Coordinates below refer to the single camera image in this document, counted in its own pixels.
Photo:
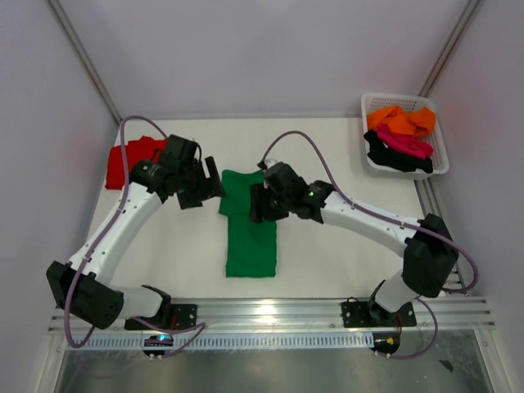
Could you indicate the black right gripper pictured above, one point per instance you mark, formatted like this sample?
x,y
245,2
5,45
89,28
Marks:
x,y
259,194

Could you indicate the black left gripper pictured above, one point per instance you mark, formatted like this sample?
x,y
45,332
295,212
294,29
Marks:
x,y
210,187

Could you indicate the green t shirt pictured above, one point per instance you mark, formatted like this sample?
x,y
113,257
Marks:
x,y
252,250

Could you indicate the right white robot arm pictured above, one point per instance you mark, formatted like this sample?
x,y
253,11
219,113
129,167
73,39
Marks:
x,y
424,245

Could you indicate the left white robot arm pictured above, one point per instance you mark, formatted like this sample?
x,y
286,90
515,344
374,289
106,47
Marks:
x,y
82,286

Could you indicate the folded red t shirt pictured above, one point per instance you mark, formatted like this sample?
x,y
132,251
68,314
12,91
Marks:
x,y
145,148

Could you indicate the black t shirt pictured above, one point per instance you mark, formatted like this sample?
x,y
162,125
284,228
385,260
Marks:
x,y
382,155

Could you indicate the pink t shirt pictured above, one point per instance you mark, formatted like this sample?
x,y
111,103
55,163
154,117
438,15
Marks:
x,y
405,144

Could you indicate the orange t shirt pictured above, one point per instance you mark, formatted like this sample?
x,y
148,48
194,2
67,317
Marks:
x,y
418,124

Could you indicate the left black controller board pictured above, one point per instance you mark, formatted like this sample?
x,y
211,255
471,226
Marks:
x,y
157,346

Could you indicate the black controller board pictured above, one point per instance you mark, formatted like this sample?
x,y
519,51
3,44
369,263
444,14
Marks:
x,y
385,343
157,346

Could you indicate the right black controller board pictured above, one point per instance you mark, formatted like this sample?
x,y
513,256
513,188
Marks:
x,y
385,343

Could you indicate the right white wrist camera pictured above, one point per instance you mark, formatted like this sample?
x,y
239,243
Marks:
x,y
266,164

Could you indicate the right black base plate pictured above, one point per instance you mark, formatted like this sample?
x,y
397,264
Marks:
x,y
357,314

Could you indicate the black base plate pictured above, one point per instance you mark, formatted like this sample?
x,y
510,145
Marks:
x,y
357,314
169,317

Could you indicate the white slotted cable duct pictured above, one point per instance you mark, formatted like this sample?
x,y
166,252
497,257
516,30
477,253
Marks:
x,y
239,341

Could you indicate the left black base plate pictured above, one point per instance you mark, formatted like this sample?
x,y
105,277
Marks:
x,y
169,317

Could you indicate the left corner frame post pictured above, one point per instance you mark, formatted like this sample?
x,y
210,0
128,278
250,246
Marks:
x,y
72,37

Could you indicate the corner frame post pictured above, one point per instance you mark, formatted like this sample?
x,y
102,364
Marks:
x,y
466,17
72,37

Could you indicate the aluminium front rail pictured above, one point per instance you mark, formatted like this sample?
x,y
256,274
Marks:
x,y
324,315

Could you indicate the right corner frame post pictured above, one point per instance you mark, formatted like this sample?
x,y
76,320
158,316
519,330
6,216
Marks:
x,y
466,17

